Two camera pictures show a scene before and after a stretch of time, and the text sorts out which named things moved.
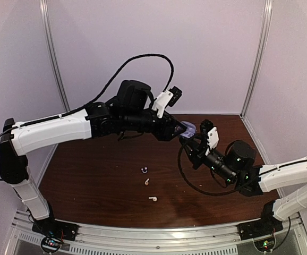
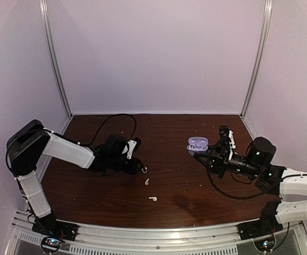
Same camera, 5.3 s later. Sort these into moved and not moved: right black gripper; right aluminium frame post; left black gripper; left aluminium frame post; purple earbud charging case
Moved: purple earbud charging case; right black gripper; left black gripper
Not moved: right aluminium frame post; left aluminium frame post
